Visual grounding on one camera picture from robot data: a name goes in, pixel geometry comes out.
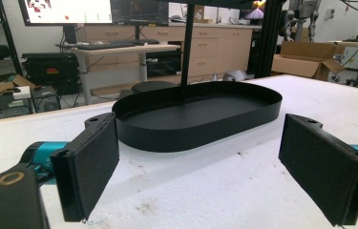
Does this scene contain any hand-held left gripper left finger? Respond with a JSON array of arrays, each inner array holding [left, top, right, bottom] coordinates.
[[51, 112, 120, 223]]

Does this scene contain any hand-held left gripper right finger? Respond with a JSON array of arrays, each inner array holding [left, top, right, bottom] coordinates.
[[278, 113, 358, 227]]

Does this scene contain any black box with fan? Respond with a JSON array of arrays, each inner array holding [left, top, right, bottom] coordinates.
[[31, 85, 62, 115]]

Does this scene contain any black oval tiered tray stand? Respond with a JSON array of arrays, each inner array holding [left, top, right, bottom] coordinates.
[[112, 0, 284, 153]]

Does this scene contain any black computer tower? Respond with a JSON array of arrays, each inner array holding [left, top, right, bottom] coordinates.
[[0, 91, 34, 121]]

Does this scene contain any white power adapter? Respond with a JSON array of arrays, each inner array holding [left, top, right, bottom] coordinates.
[[12, 85, 32, 100]]

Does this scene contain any large open cardboard box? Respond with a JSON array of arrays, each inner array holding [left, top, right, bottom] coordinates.
[[271, 40, 347, 82]]

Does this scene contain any round black stool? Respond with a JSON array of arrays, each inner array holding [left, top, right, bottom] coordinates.
[[130, 80, 179, 95]]

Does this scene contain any black equipment case red label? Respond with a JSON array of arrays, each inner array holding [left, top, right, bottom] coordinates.
[[21, 52, 81, 88]]

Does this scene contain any white object on floor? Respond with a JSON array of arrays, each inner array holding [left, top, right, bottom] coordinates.
[[221, 70, 251, 82]]

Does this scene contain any black keyboard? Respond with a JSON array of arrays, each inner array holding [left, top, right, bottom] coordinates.
[[75, 41, 137, 52]]

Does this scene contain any light wooden desk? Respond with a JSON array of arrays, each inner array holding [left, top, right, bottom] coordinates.
[[71, 43, 181, 106]]

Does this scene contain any black shelf rack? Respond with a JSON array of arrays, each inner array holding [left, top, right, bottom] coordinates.
[[0, 0, 24, 78]]

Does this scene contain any wooden drawer cabinet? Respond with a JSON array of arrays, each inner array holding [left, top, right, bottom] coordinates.
[[77, 23, 254, 88]]

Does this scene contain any bright computer monitor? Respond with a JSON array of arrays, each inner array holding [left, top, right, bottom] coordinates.
[[18, 0, 114, 27]]

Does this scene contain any purple lamp shade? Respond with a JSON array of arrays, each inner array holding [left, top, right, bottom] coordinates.
[[242, 7, 265, 22]]

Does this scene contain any dark computer monitor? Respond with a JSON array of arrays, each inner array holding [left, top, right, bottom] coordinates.
[[110, 0, 170, 27]]

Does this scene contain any small cardboard box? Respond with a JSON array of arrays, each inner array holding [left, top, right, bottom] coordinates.
[[193, 4, 215, 24]]

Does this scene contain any black metal frame post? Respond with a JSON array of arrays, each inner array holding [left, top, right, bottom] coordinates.
[[255, 0, 287, 79]]

